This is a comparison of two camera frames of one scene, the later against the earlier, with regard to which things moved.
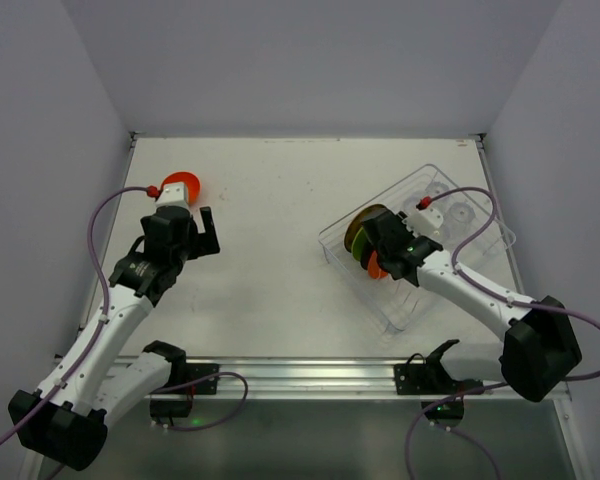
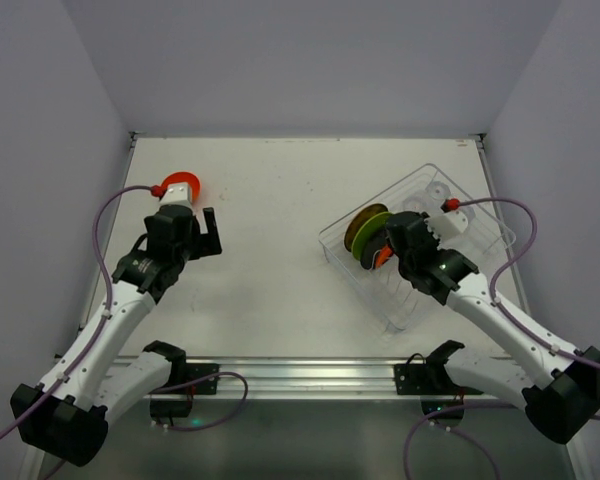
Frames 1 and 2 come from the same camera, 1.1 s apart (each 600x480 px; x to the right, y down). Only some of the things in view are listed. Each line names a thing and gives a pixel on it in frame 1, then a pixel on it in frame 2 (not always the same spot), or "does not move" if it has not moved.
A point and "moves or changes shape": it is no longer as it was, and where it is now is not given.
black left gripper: x=200 y=241 does not move
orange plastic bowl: x=192 y=184 does not move
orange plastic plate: x=374 y=269 moves or changes shape
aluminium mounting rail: x=330 y=377 does not move
